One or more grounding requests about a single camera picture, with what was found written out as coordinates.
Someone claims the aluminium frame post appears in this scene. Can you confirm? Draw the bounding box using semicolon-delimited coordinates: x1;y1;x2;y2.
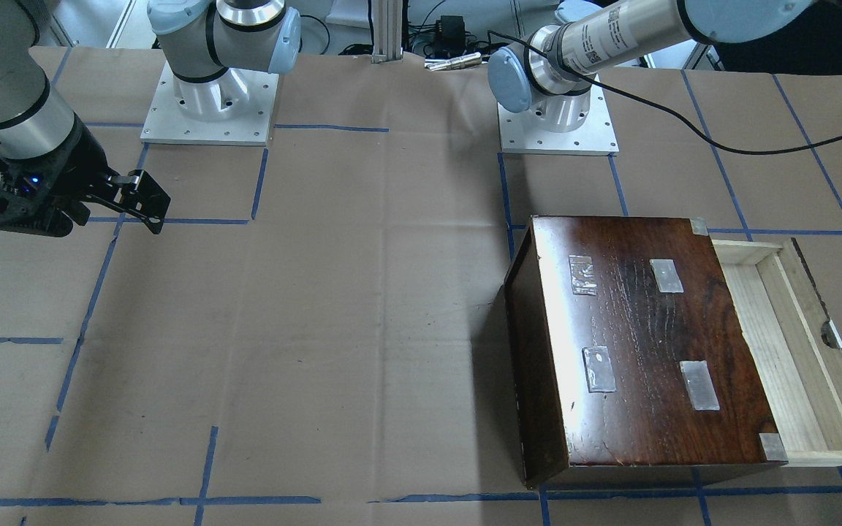
368;0;407;64

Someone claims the black power adapter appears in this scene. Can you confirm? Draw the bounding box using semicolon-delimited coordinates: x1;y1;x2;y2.
434;15;466;47

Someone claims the dark wooden drawer cabinet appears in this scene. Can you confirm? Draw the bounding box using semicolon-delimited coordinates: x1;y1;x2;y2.
504;216;786;489

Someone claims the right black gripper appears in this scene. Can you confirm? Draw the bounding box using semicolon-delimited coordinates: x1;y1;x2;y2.
0;121;171;237

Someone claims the brown paper table cover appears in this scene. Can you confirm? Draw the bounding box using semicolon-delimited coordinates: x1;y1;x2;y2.
0;47;842;525

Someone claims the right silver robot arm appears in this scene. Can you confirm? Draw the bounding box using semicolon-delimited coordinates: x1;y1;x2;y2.
0;1;301;237

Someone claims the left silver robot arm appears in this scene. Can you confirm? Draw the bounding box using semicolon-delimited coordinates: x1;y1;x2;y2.
488;1;811;134

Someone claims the light wooden drawer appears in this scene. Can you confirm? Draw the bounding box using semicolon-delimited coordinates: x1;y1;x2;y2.
713;239;842;468

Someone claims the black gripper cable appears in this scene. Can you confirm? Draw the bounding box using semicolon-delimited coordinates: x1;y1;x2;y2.
487;31;842;156

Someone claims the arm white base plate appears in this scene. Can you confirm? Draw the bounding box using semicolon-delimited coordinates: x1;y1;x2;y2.
498;86;619;156
140;64;281;147

